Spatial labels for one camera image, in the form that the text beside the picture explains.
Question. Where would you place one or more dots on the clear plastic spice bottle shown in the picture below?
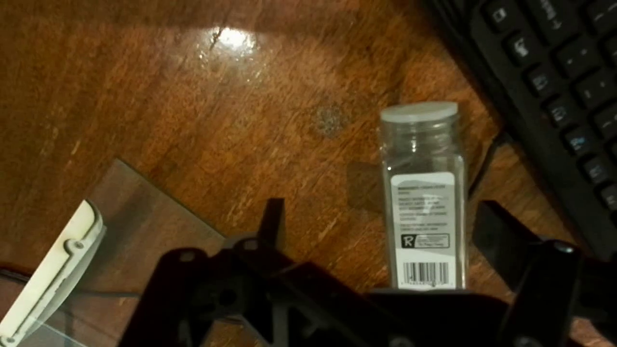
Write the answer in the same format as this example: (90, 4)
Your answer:
(426, 174)

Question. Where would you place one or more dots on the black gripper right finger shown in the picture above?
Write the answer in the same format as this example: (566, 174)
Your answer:
(505, 241)

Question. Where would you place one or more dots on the black computer keyboard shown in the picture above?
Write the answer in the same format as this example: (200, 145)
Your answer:
(551, 70)

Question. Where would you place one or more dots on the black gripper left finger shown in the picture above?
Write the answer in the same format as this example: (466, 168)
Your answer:
(271, 222)

